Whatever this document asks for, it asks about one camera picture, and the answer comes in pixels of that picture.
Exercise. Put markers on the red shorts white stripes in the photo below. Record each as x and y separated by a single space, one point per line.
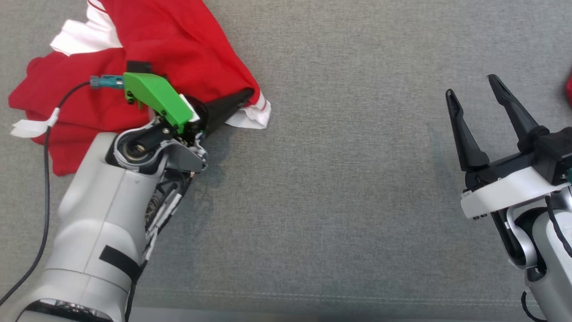
569 89

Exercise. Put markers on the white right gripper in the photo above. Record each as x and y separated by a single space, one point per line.
509 190

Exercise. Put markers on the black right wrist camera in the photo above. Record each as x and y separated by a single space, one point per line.
558 143

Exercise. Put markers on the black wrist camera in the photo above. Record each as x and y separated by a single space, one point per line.
138 67
558 143

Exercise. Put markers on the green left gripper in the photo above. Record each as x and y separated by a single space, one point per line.
156 96

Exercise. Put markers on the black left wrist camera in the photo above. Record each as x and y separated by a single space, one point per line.
138 67

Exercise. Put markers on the red white basketball jersey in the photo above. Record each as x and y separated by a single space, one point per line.
178 40

